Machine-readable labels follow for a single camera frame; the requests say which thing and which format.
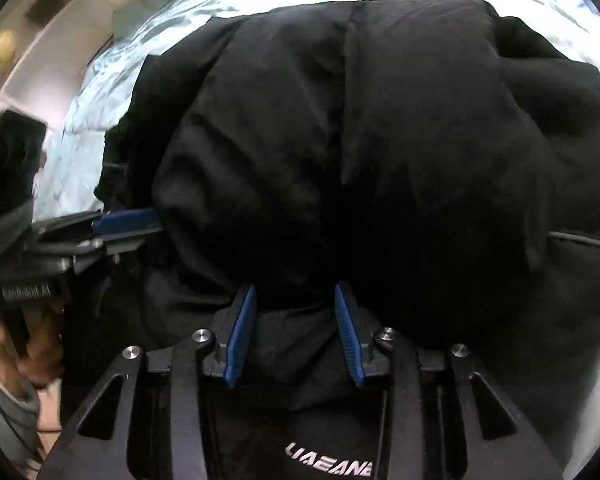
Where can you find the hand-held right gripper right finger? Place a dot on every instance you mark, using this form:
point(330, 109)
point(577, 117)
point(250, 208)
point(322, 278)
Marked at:
point(347, 340)

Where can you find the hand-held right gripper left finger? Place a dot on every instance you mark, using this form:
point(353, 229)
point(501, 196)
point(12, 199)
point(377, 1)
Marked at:
point(240, 340)

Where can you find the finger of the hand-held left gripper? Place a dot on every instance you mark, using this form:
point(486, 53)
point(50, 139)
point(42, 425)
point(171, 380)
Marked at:
point(122, 246)
point(125, 221)

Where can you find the black hooded jacket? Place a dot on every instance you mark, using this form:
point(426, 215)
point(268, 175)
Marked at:
point(380, 160)

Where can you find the person's left forearm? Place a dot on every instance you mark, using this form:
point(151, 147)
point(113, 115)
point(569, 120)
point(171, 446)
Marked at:
point(7, 410)

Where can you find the person's left hand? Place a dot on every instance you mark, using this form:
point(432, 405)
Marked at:
point(42, 355)

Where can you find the light blue duvet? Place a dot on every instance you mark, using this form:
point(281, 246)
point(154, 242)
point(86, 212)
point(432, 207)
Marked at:
point(180, 5)

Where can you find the white wall shelf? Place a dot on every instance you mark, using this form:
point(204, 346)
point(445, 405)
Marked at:
point(55, 20)

